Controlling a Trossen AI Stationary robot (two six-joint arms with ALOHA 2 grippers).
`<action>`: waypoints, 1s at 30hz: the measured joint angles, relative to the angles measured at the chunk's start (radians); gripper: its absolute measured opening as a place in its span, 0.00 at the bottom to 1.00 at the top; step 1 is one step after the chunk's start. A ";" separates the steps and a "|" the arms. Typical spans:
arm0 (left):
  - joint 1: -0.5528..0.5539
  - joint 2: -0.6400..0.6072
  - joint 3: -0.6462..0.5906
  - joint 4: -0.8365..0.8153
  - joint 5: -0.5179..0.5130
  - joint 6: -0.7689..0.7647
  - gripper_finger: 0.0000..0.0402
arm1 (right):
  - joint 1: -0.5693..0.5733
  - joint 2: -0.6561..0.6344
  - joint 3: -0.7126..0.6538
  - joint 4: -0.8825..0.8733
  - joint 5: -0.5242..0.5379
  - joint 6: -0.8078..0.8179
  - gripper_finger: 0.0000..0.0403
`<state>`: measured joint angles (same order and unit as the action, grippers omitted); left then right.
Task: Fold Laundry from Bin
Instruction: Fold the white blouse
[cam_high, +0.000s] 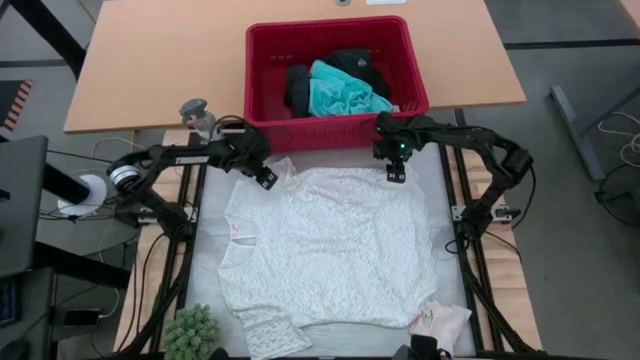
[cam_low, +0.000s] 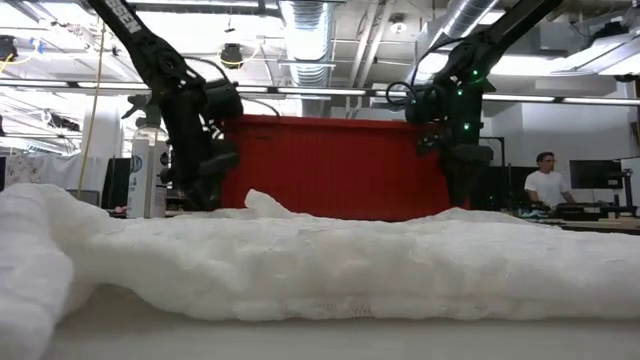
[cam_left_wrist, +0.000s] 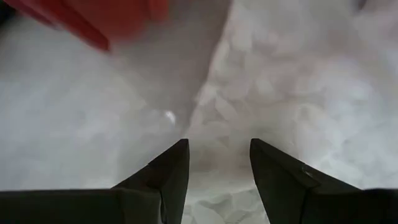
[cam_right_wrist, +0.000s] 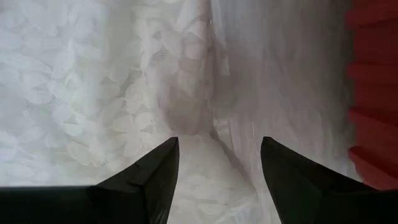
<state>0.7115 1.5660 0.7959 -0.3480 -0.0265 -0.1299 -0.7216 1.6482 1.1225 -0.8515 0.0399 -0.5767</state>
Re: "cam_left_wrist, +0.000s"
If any red plastic bin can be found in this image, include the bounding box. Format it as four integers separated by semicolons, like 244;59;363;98
2;0;170;52

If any white lace garment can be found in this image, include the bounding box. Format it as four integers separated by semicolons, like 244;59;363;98
180;0;398;224

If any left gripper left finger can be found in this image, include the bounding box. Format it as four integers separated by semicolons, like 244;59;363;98
111;138;190;224

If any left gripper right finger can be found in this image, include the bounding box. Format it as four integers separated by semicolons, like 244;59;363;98
249;138;363;224

